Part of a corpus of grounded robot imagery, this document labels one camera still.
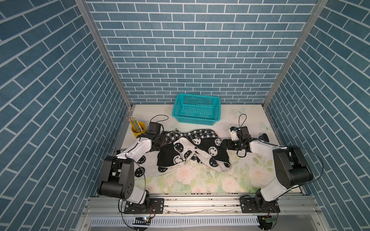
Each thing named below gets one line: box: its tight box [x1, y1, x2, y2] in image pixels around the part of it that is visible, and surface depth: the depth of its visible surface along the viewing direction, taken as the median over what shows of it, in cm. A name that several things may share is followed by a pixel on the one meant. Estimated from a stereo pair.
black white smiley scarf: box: [133, 128, 232, 178], surface depth 90 cm
